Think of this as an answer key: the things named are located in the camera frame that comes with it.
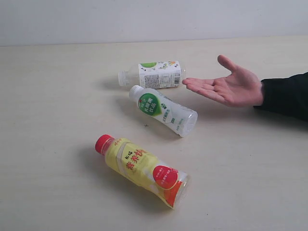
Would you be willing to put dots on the person's open bare hand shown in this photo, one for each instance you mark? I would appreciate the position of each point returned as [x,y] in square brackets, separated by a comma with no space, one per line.
[241,88]

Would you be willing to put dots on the clear bottle white square label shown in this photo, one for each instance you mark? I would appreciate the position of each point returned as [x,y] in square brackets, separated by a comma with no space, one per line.
[155,75]

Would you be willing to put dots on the white bottle green round label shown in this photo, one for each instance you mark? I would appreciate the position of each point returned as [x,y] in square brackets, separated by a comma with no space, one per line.
[178,118]

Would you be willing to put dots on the yellow label bottle red cap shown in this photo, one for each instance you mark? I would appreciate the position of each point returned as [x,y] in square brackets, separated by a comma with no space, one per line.
[144,169]

